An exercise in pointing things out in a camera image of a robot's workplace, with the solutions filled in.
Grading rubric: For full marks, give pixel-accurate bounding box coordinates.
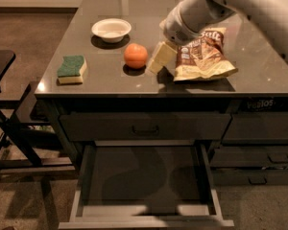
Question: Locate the closed top drawer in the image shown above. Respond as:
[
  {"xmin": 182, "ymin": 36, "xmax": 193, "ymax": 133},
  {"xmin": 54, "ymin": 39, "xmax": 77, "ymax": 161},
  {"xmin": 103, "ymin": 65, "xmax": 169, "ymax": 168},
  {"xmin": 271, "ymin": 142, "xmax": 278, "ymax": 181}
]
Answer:
[{"xmin": 60, "ymin": 112, "xmax": 230, "ymax": 142}]

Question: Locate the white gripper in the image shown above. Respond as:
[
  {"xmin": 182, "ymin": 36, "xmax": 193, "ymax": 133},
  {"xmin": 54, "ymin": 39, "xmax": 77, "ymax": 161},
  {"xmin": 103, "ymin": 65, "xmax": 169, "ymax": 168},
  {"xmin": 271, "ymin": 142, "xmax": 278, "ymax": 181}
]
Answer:
[{"xmin": 147, "ymin": 5, "xmax": 200, "ymax": 75}]

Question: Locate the dark wooden chair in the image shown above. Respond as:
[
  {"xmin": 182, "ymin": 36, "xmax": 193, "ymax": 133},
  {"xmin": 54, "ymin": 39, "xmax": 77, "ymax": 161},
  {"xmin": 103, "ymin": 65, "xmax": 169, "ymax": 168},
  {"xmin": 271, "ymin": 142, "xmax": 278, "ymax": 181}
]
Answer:
[{"xmin": 0, "ymin": 50, "xmax": 72, "ymax": 170}]

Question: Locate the green yellow sponge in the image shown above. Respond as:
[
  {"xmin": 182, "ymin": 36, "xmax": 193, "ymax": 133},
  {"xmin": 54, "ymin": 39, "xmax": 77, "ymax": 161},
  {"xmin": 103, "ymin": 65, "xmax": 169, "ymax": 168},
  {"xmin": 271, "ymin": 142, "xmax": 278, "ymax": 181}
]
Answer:
[{"xmin": 57, "ymin": 56, "xmax": 87, "ymax": 84}]

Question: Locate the sea salt chip bag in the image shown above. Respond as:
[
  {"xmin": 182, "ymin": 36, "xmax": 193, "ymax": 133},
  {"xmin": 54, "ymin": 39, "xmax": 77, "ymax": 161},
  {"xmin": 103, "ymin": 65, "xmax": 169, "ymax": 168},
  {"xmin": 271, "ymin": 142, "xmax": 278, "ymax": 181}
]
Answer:
[{"xmin": 174, "ymin": 28, "xmax": 238, "ymax": 81}]

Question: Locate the right top drawer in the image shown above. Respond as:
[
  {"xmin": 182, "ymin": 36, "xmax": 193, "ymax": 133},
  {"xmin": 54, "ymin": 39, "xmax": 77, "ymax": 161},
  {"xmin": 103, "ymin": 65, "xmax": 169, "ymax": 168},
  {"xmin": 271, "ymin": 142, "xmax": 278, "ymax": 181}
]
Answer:
[{"xmin": 223, "ymin": 112, "xmax": 288, "ymax": 144}]

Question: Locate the right middle drawer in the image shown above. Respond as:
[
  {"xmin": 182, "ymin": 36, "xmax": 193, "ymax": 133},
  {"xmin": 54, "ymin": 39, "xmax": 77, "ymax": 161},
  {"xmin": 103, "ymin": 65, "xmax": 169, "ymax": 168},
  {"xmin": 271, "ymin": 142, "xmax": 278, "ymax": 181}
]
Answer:
[{"xmin": 210, "ymin": 146, "xmax": 288, "ymax": 168}]

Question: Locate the orange fruit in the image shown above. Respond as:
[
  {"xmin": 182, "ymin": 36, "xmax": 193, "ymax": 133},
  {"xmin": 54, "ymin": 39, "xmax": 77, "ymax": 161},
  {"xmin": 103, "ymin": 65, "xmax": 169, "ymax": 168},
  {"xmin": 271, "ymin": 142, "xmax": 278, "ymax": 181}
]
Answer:
[{"xmin": 124, "ymin": 43, "xmax": 148, "ymax": 69}]

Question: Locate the white paper bowl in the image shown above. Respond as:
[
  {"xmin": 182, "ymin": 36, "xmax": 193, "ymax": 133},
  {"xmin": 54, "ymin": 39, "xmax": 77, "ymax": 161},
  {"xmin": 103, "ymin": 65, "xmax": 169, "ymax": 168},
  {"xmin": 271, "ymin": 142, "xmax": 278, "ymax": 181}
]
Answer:
[{"xmin": 91, "ymin": 18, "xmax": 132, "ymax": 43}]

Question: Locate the open middle drawer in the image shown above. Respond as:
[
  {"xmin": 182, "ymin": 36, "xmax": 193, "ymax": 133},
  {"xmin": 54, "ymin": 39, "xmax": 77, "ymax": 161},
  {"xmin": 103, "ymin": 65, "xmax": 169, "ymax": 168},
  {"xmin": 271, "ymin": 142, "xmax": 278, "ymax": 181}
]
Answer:
[{"xmin": 59, "ymin": 145, "xmax": 234, "ymax": 230}]

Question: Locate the grey drawer cabinet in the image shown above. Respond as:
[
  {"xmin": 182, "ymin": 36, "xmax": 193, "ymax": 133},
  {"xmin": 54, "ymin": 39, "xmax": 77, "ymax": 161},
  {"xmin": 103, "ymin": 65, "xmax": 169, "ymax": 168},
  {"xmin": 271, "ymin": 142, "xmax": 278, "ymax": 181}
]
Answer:
[{"xmin": 36, "ymin": 0, "xmax": 288, "ymax": 230}]

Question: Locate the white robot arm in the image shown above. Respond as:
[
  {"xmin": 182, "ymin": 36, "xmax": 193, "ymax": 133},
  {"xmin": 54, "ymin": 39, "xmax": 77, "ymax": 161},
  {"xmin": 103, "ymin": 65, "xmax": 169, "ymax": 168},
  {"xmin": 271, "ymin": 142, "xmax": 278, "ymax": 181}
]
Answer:
[{"xmin": 160, "ymin": 0, "xmax": 288, "ymax": 64}]

